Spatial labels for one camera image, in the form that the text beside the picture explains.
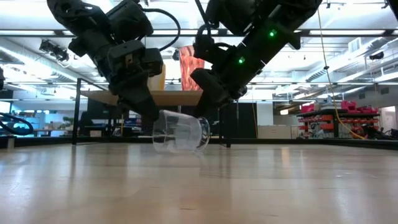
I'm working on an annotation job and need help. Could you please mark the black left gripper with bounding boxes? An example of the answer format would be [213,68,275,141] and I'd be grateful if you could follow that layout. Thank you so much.
[107,39,164,124]

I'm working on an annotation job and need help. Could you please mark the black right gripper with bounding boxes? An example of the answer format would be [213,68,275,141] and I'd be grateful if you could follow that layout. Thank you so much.
[190,30,271,118]

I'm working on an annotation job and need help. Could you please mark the orange-red faceted plastic tumbler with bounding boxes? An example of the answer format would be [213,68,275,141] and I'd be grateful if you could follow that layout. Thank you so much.
[178,45,206,91]

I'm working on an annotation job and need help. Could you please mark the clear glass mug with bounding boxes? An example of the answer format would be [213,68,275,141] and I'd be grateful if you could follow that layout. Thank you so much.
[152,109,211,154]

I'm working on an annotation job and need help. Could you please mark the wooden shelf black legs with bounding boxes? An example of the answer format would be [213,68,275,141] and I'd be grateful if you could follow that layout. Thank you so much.
[71,77,233,149]

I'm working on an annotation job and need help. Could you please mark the cardboard box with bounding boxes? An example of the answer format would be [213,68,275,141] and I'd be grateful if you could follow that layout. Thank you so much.
[257,125,292,139]

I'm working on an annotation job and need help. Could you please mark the black curved tube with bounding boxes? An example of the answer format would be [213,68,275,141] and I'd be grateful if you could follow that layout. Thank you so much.
[0,111,34,136]

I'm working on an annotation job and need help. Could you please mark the rack with red bins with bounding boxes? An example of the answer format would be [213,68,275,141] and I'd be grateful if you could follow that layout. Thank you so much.
[297,100,380,139]

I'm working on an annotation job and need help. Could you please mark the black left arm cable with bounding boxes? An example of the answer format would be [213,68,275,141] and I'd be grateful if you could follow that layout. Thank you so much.
[141,7,182,52]

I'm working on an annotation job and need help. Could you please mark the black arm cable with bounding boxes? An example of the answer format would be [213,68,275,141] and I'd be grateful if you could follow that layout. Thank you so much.
[141,7,182,52]
[194,0,224,47]

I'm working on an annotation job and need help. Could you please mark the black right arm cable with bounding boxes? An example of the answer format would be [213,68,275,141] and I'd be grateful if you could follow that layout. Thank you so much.
[194,0,224,47]

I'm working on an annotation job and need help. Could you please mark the black aluminium table frame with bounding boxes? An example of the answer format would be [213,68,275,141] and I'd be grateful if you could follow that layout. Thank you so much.
[0,135,398,151]

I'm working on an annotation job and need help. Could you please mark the black ceiling camera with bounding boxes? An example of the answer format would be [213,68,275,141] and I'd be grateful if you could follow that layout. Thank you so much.
[39,39,70,63]

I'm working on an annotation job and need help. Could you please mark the yellow cable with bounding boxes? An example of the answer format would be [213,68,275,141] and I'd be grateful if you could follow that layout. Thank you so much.
[316,7,368,140]

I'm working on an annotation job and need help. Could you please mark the black overhead frame beam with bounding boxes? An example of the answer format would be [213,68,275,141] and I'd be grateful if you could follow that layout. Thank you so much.
[0,29,398,37]

